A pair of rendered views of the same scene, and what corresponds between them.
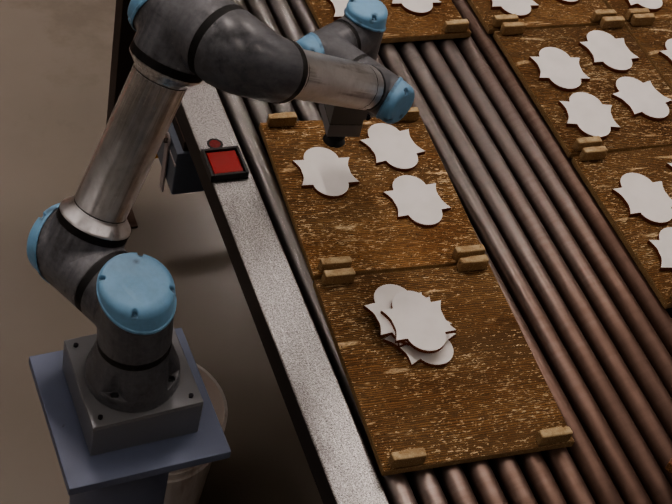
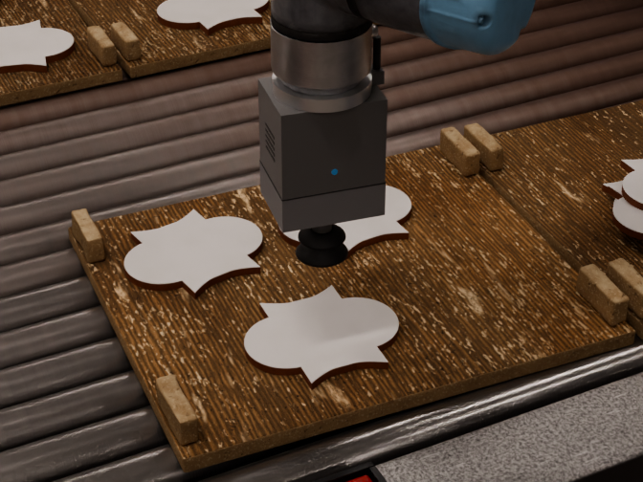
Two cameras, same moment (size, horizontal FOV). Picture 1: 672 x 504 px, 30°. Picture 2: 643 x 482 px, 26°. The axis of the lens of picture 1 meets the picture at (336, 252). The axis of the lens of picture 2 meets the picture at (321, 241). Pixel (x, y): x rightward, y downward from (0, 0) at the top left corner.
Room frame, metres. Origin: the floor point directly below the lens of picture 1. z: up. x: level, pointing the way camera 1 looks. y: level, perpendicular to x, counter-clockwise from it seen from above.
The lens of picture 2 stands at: (1.73, 0.99, 1.67)
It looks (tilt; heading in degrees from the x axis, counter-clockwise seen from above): 34 degrees down; 275
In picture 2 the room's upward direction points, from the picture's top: straight up
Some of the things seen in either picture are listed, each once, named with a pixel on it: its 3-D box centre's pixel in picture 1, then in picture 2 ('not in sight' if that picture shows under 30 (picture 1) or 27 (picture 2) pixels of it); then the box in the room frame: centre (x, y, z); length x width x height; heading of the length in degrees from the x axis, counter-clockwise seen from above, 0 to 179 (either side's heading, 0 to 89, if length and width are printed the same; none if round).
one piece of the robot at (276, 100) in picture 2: (351, 99); (321, 133); (1.81, 0.05, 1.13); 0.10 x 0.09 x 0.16; 113
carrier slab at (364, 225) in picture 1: (369, 191); (337, 282); (1.80, -0.03, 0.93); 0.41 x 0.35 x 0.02; 28
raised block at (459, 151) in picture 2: (468, 252); (459, 151); (1.69, -0.24, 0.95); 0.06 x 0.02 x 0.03; 118
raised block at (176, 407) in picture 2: (281, 119); (176, 409); (1.91, 0.18, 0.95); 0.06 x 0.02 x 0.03; 118
